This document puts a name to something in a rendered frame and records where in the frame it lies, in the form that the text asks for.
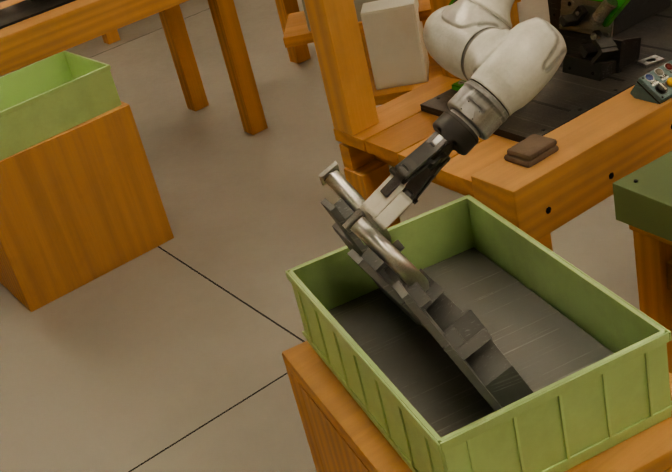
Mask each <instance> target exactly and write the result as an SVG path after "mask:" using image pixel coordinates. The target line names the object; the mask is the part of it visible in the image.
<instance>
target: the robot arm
mask: <svg viewBox="0 0 672 472"><path fill-rule="evenodd" d="M514 1H515V0H458V1H456V2H455V3H453V4H451V5H447V6H444V7H441V8H439V9H438V10H436V11H434V12H433V13H432V14H431V15H430V16H429V17H428V19H427V20H426V22H425V25H424V28H423V41H424V44H425V47H426V49H427V51H428V53H429V54H430V56H431V57H432V58H433V59H434V60H435V61H436V62H437V63H438V64H439V65H440V66H441V67H442V68H444V69H445V70H446V71H448V72H449V73H451V74H452V75H454V76H456V77H458V78H460V79H462V80H464V81H466V82H465V83H464V85H463V86H462V87H461V88H460V89H459V90H458V92H457V93H455V95H454V96H453V97H452V98H451V99H450V100H449V101H448V104H447V105H448V108H449V109H450V110H445V111H444V112H443V113H442V114H441V115H440V116H439V118H438V119H437V120H436V121H435V122H434V123H433V128H434V130H435V132H434V133H433V134H432V135H431V136H430V137H429V138H428V139H427V140H426V141H425V142H424V143H422V144H421V145H420V146H419V147H418V148H416V149H415V150H414V151H413V152H412V153H410V154H409V155H408V156H407V157H406V158H405V159H403V160H402V161H401V162H400V163H399V164H397V165H396V166H395V168H394V167H393V166H392V167H391V168H390V169H389V172H390V173H391V175H390V176H389V177H388V178H387V179H386V180H385V181H384V182H383V183H382V184H381V185H380V186H379V187H378V188H377V189H376V190H375V191H374V192H373V193H372V194H371V195H370V196H369V198H368V199H367V200H366V201H365V202H364V203H363V204H362V207H363V208H364V209H365V210H366V211H367V212H368V213H369V214H370V215H372V216H373V218H372V220H373V221H374V222H375V223H376V224H377V225H378V226H380V227H381V228H382V229H383V230H386V229H387V228H388V227H389V226H390V225H391V224H392V223H393V222H394V221H395V220H396V219H397V218H398V217H399V215H400V214H401V213H402V212H403V211H404V210H405V209H406V208H407V207H408V206H409V205H410V204H411V203H413V204H416V203H417V202H418V200H417V199H418V198H419V196H420V195H421V194H422V193H423V191H424V190H425V189H426V188H427V186H428V185H429V184H430V183H431V181H432V180H433V179H434V178H435V176H436V175H437V174H438V173H439V172H440V170H441V169H442V168H443V167H444V166H445V165H446V164H447V162H449V161H450V159H451V158H450V157H449V156H448V155H449V154H450V153H451V151H452V150H455V151H456V152H457V153H459V154H461V155H467V154H468V153H469V152H470V151H471V150H472V148H473V147H474V146H475V145H476V144H477V143H478V142H479V141H478V140H479V138H481V139H483V140H487V139H488V138H489V137H490V136H491V135H492V134H493V133H494V132H495V131H496V130H497V129H498V128H499V127H500V126H501V125H502V123H504V122H505V121H506V120H507V118H508V117H509V116H510V115H512V114H513V113H514V112H515V111H517V110H519V109H520V108H522V107H524V106H525V105H526V104H527V103H529V102H530V101H531V100H532V99H533V98H534V97H535V96H536V95H537V94H538V93H539V92H540V91H541V90H542V89H543V88H544V86H545V85H546V84H547V83H548V82H549V81H550V79H551V78H552V77H553V75H554V74H555V72H556V71H557V70H558V68H559V66H560V65H561V63H562V61H563V59H564V57H565V55H566V53H567V48H566V43H565V40H564V38H563V36H562V35H561V33H560V32H559V31H558V30H557V29H556V28H555V27H554V26H553V25H551V24H550V23H549V22H547V21H546V20H544V19H542V18H540V17H535V18H531V19H528V20H526V21H523V22H521V23H519V24H517V25H516V26H515V27H513V28H512V23H511V18H510V12H511V8H512V5H513V3H514ZM511 28H512V29H511ZM478 137H479V138H478ZM407 182H408V183H407ZM406 183H407V184H406ZM404 184H406V186H405V185H404Z"/></svg>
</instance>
